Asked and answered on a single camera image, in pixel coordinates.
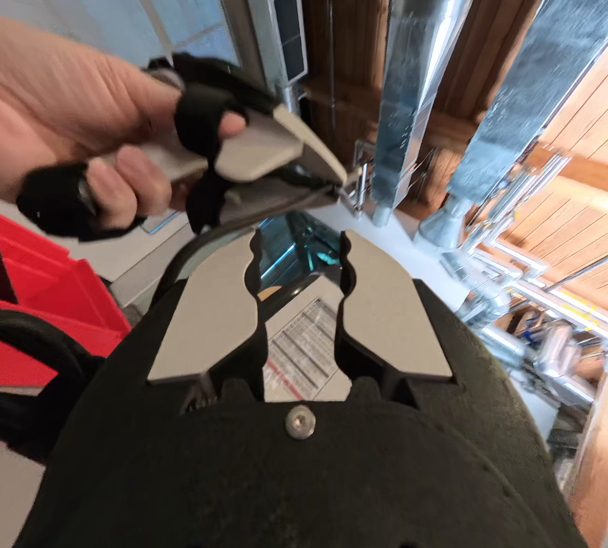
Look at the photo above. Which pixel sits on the person's left hand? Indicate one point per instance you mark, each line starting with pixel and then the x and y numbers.
pixel 71 106

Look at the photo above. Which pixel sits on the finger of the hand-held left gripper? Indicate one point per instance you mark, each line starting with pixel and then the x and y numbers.
pixel 313 149
pixel 275 196

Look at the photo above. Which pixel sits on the red plastic bin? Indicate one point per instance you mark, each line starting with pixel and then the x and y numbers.
pixel 47 282

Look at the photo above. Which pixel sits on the silver ceiling pipes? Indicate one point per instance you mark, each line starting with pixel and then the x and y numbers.
pixel 513 268

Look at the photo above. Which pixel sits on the instruction sheet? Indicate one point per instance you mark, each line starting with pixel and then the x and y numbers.
pixel 304 348

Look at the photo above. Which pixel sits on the silver metal pipe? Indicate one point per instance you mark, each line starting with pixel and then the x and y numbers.
pixel 362 177

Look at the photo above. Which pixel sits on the rectangular silver duct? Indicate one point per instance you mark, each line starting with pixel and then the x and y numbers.
pixel 418 59

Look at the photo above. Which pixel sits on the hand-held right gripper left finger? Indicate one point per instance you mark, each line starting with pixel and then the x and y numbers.
pixel 213 320

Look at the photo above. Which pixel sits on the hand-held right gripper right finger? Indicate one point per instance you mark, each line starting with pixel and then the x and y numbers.
pixel 394 325

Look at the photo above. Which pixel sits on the large tapered silver duct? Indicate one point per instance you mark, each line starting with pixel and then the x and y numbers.
pixel 532 82

